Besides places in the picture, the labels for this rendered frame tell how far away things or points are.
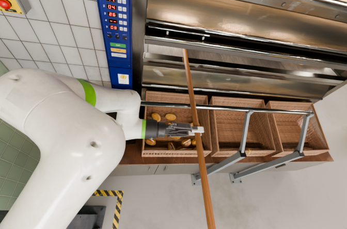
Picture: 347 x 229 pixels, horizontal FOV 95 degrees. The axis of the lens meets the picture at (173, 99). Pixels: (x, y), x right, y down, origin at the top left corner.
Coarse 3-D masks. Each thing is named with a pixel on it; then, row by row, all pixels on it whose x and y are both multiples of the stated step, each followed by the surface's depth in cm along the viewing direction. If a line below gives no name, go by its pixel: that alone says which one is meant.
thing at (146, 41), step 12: (168, 36) 89; (180, 36) 93; (192, 36) 96; (192, 48) 87; (204, 48) 88; (216, 48) 89; (252, 48) 100; (264, 48) 104; (276, 48) 109; (288, 48) 114; (276, 60) 98; (288, 60) 99; (300, 60) 100; (336, 60) 114
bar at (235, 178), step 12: (204, 108) 95; (216, 108) 97; (228, 108) 98; (240, 108) 100; (252, 108) 102; (264, 108) 104; (300, 144) 117; (240, 156) 106; (288, 156) 124; (300, 156) 115; (216, 168) 137; (264, 168) 146; (192, 180) 179; (240, 180) 190
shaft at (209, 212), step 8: (184, 56) 114; (192, 88) 97; (192, 96) 93; (192, 104) 90; (192, 112) 87; (200, 136) 80; (200, 144) 77; (200, 152) 74; (200, 160) 72; (200, 168) 71; (200, 176) 70; (208, 184) 67; (208, 192) 65; (208, 200) 64; (208, 208) 62; (208, 216) 61; (208, 224) 60
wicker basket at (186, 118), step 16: (160, 96) 139; (176, 96) 141; (144, 112) 144; (160, 112) 152; (176, 112) 154; (208, 112) 138; (208, 128) 133; (144, 144) 119; (160, 144) 136; (176, 144) 139; (192, 144) 142; (208, 144) 133
